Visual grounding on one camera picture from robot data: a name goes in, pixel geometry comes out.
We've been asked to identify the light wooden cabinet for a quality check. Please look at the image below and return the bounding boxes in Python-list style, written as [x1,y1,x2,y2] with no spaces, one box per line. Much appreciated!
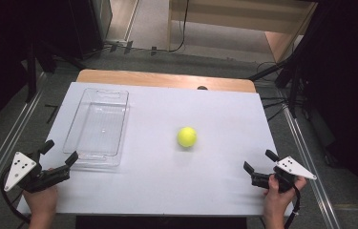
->
[166,0,318,64]

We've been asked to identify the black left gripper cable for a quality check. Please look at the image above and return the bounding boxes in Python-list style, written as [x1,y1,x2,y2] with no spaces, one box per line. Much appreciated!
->
[0,167,32,224]

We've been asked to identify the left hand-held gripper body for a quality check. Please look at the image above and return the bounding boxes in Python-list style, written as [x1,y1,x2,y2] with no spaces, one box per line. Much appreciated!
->
[4,149,72,194]

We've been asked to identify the black hanging cable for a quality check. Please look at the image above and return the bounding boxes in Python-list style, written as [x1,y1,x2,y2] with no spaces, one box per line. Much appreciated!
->
[168,0,190,53]

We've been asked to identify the person's right hand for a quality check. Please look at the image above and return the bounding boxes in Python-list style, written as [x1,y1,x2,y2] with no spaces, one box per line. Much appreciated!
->
[263,175,308,218]

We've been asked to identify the black floor cables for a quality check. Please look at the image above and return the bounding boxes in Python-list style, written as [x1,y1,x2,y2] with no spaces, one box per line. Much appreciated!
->
[256,60,290,122]

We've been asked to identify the person's left hand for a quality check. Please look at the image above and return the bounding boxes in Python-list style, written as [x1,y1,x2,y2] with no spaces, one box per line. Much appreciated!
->
[22,186,59,221]

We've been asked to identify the yellow tennis ball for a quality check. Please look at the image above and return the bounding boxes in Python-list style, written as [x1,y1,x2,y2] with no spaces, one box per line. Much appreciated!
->
[177,126,199,149]

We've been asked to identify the metal floor rail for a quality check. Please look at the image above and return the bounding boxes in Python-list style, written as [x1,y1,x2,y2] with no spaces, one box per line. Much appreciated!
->
[0,72,48,206]
[282,106,342,229]

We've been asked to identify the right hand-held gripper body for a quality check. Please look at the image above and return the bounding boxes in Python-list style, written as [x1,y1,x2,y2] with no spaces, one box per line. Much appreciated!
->
[251,155,318,194]

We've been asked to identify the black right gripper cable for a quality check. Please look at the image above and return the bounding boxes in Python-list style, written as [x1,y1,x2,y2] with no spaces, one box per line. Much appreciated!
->
[283,185,302,229]

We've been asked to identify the black tripod stand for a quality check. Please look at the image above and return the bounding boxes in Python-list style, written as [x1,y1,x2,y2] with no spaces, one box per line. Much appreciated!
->
[246,47,305,119]

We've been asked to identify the clear plastic bin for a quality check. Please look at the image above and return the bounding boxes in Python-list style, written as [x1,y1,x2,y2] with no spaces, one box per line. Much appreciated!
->
[62,87,131,168]

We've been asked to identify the white table cover board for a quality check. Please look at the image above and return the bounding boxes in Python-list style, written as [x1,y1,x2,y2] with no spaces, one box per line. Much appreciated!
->
[17,81,295,218]

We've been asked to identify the wooden table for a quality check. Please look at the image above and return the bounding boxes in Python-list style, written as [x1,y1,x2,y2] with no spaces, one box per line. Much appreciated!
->
[75,69,258,94]

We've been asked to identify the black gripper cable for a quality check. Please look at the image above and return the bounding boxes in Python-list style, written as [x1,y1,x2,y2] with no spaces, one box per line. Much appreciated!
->
[0,167,32,224]
[283,185,302,229]

